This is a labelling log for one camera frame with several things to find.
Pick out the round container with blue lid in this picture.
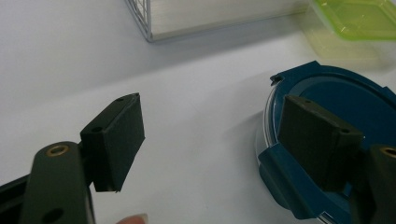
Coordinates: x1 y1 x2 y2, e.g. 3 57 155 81
255 60 396 224

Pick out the white wire basket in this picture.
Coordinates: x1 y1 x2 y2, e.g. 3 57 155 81
124 0 313 43

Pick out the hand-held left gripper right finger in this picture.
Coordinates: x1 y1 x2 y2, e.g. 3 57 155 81
277 94 365 191

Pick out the rectangular container with green lid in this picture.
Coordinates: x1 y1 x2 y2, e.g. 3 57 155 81
298 0 396 69

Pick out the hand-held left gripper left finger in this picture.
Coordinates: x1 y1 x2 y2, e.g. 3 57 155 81
79 92 147 193

